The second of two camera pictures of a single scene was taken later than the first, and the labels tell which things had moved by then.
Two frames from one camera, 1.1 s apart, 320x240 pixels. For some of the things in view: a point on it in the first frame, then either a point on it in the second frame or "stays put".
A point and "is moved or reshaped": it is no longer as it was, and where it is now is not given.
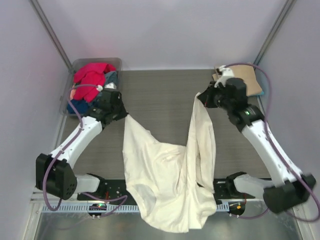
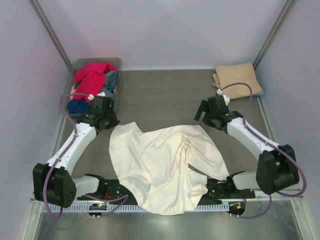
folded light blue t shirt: [262, 93] stays put
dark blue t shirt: [80, 106] stays put
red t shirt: [90, 74] stays put
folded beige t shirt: [247, 73] stays put
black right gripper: [208, 95] -> [208, 110]
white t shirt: [174, 184] is moved or reshaped
